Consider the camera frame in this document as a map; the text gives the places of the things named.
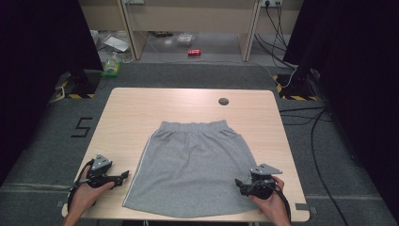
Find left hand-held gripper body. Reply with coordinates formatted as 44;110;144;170
85;153;120;190

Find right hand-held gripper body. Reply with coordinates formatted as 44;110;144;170
248;162;283;201

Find grey fabric skirt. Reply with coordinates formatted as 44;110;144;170
122;119;262;219

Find person's right hand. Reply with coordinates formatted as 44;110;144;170
248;175;292;221

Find person's left hand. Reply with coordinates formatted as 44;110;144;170
71;166;116;217

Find black stand base striped tape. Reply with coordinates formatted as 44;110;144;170
272;69;319;102
54;69;103;101

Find green packet on floor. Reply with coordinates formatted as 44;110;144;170
100;51;123;78

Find black curtain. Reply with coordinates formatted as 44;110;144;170
0;0;104;186
281;0;399;218

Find white flat packet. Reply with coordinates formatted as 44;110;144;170
103;34;131;53

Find clear plastic container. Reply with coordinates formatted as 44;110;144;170
176;33;195;48

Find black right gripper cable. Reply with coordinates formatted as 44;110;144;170
272;184;293;224

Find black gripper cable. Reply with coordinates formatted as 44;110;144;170
272;184;293;224
67;158;96;213

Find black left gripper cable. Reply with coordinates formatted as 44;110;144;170
67;158;96;213

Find long black floor cable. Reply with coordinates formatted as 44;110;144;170
310;106;350;226

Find short black floor cable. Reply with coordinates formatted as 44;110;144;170
278;105;332;127

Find white floor cable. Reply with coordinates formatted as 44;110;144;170
250;60;298;89

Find black hanging power cables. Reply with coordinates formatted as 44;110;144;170
253;3;297;71

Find white wall power outlet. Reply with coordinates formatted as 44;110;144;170
260;0;283;8

